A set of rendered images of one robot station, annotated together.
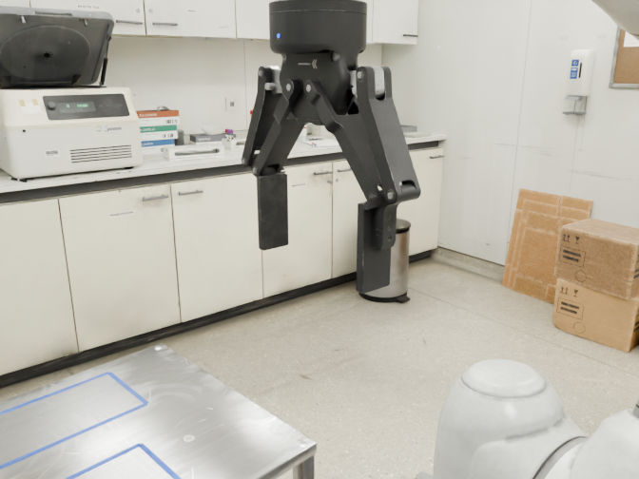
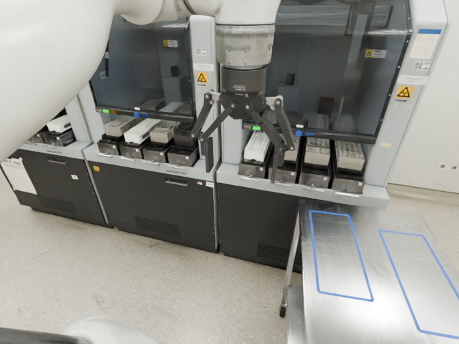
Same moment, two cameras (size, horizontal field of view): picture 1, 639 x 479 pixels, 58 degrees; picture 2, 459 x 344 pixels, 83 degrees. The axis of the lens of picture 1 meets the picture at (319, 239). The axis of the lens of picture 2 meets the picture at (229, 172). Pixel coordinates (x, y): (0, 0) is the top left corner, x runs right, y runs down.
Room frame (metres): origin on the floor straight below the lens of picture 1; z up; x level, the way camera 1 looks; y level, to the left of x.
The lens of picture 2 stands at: (0.83, -0.28, 1.48)
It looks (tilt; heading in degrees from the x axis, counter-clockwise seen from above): 33 degrees down; 145
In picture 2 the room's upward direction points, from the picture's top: straight up
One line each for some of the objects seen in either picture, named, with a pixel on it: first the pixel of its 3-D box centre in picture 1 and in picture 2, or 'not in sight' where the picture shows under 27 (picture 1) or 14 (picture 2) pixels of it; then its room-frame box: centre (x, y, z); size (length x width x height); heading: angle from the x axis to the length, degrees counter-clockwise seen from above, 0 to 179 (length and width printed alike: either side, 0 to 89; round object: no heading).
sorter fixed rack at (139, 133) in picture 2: not in sight; (145, 130); (-0.69, 0.15, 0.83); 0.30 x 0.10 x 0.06; 129
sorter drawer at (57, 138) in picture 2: not in sight; (89, 120); (-1.21, -0.10, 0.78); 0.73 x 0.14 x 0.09; 129
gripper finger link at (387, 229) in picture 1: (393, 217); (200, 142); (0.40, -0.05, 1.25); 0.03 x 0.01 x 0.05; 39
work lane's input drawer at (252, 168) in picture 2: not in sight; (262, 142); (-0.23, 0.70, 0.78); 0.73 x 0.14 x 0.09; 129
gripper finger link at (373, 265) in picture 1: (374, 245); (209, 155); (0.42, -0.04, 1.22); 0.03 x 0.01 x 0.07; 129
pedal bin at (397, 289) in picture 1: (384, 258); not in sight; (3.29, -0.40, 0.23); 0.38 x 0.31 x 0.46; 39
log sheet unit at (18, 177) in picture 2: not in sight; (15, 175); (-1.38, -0.66, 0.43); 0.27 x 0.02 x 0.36; 39
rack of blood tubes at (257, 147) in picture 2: not in sight; (259, 144); (-0.14, 0.59, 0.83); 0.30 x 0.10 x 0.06; 129
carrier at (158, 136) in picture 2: not in sight; (159, 136); (-0.51, 0.17, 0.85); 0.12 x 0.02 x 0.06; 40
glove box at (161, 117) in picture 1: (155, 115); not in sight; (3.16, 0.89, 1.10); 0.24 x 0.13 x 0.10; 128
